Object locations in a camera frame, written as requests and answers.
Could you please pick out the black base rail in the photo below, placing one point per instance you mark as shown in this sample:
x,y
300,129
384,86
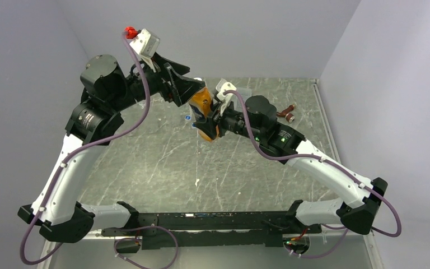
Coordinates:
x,y
206,229

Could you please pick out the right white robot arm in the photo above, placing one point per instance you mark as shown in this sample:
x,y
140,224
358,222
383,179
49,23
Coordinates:
x,y
359,197

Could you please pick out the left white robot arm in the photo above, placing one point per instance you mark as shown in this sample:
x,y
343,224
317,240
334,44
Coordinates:
x,y
91,126

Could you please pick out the orange juice bottle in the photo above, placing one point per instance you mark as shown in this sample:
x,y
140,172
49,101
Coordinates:
x,y
200,104

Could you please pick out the brown pipe fitting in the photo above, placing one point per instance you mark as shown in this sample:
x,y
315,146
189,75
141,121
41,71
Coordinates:
x,y
287,113

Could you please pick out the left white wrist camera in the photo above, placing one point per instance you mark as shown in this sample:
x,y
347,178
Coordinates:
x,y
144,43

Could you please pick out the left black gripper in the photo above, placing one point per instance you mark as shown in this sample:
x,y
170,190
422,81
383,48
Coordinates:
x,y
182,88

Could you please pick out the clear plastic screw box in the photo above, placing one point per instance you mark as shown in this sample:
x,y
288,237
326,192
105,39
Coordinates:
x,y
244,92

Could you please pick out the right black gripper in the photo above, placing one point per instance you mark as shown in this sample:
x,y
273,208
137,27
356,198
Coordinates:
x,y
208,126

